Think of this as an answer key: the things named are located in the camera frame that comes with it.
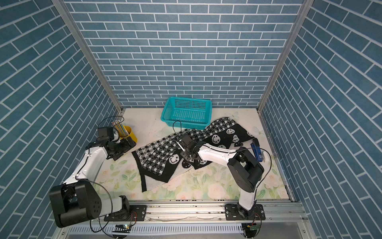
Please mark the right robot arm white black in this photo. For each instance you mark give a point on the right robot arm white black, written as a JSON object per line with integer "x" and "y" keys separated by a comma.
{"x": 245, "y": 169}

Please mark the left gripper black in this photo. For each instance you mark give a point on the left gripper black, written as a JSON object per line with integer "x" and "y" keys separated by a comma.
{"x": 126, "y": 146}

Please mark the black white smiley scarf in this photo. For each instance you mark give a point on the black white smiley scarf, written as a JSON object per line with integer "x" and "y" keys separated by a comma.
{"x": 158, "y": 161}

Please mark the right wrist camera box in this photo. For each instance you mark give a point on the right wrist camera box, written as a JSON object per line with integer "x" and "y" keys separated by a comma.
{"x": 185, "y": 140}

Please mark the teal plastic mesh basket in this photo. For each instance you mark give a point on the teal plastic mesh basket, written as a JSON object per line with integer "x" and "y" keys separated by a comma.
{"x": 187, "y": 113}

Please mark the yellow pencil cup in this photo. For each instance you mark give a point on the yellow pencil cup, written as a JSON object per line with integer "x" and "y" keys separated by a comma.
{"x": 130, "y": 134}

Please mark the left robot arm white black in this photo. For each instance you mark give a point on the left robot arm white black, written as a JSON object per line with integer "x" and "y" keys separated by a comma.
{"x": 76, "y": 200}

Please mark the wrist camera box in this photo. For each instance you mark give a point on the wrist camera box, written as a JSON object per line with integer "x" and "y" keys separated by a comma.
{"x": 105, "y": 134}
{"x": 185, "y": 140}

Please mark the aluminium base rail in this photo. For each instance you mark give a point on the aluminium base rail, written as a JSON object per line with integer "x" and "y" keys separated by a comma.
{"x": 211, "y": 211}

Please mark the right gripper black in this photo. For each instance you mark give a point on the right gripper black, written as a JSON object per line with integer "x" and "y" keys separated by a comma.
{"x": 186, "y": 157}

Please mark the green circuit board right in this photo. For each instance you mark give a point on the green circuit board right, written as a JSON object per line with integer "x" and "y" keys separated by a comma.
{"x": 253, "y": 227}

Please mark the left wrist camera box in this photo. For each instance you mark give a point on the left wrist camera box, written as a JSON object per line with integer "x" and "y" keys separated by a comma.
{"x": 105, "y": 134}

